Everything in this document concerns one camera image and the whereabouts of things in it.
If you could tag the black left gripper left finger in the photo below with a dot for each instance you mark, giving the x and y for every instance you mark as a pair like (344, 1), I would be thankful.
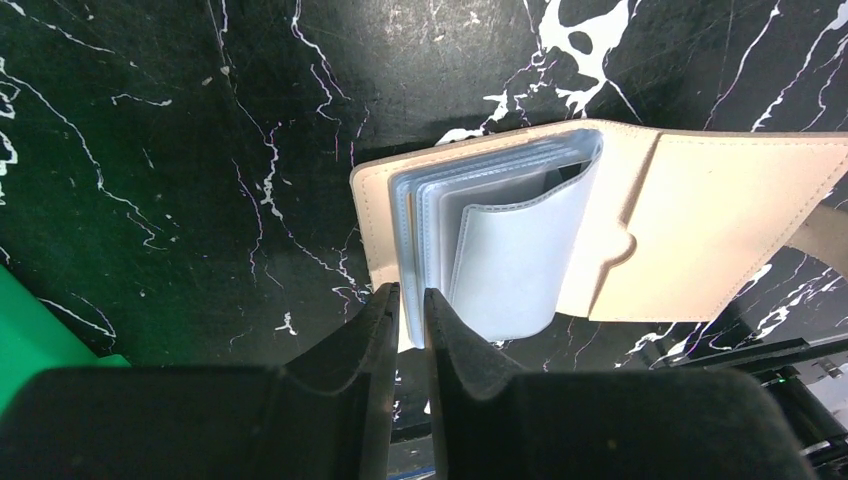
(326, 414)

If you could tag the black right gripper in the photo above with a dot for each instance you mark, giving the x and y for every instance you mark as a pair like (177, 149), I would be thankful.
(787, 369)

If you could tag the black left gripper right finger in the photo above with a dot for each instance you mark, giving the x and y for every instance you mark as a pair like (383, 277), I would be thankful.
(494, 419)

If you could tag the green plastic bin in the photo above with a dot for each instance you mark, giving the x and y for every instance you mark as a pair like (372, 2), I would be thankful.
(34, 340)

